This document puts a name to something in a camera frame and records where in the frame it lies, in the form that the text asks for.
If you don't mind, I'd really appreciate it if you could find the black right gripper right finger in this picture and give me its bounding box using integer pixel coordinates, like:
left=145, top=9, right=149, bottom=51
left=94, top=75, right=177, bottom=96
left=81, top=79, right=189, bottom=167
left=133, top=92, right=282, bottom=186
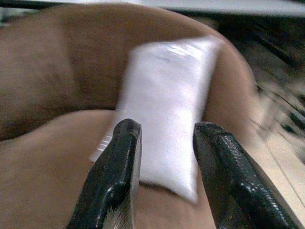
left=193, top=121, right=304, bottom=229

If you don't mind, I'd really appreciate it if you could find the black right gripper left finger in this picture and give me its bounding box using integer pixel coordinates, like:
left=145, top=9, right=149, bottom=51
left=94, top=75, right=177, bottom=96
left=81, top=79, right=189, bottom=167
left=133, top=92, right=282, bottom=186
left=66, top=118, right=143, bottom=229

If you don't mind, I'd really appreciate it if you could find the grey pillow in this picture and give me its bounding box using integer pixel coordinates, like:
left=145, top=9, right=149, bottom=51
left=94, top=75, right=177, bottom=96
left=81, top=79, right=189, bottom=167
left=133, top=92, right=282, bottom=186
left=89, top=35, right=224, bottom=203

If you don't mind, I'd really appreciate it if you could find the brown beanbag sofa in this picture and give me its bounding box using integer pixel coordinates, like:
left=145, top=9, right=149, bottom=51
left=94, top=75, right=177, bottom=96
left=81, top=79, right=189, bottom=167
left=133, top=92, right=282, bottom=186
left=0, top=2, right=263, bottom=229

